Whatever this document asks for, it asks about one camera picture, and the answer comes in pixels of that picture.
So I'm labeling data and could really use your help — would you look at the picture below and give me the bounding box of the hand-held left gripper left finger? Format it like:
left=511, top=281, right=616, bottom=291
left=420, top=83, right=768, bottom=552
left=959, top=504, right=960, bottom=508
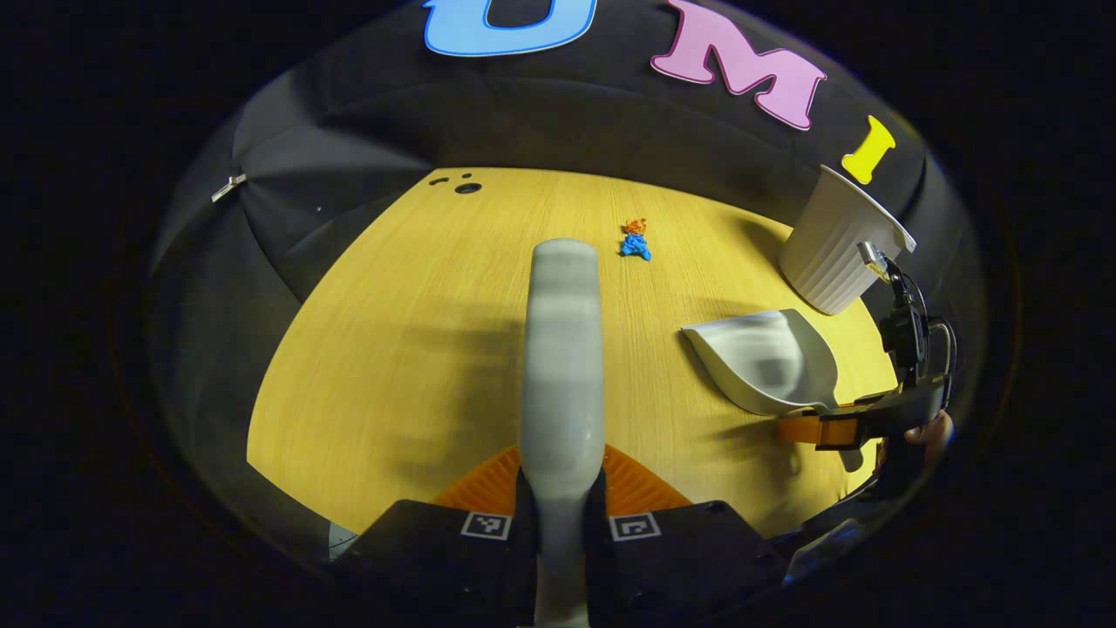
left=336, top=445, right=537, bottom=628

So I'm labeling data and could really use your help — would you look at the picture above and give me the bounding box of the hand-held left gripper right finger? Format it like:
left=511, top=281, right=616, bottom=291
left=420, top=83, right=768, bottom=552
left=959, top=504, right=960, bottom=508
left=584, top=445, right=786, bottom=628

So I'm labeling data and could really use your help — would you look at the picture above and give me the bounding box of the grey plastic dustpan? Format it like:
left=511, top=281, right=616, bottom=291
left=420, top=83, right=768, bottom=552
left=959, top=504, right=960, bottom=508
left=680, top=308, right=866, bottom=474

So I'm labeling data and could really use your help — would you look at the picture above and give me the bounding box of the white ribbed garbage bin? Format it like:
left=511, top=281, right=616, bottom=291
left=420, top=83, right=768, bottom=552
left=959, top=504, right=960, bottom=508
left=779, top=164, right=918, bottom=316

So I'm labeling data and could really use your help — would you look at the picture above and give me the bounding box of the small grey broom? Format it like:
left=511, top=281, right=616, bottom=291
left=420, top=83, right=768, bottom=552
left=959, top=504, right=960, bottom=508
left=521, top=238, right=605, bottom=628

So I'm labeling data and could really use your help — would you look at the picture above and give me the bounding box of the black backdrop cloth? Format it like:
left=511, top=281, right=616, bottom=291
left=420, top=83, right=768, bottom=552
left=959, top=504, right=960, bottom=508
left=148, top=0, right=986, bottom=559

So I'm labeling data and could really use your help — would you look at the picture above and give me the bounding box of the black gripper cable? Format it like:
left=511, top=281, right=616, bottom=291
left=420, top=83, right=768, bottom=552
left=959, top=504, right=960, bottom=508
left=902, top=270, right=958, bottom=411

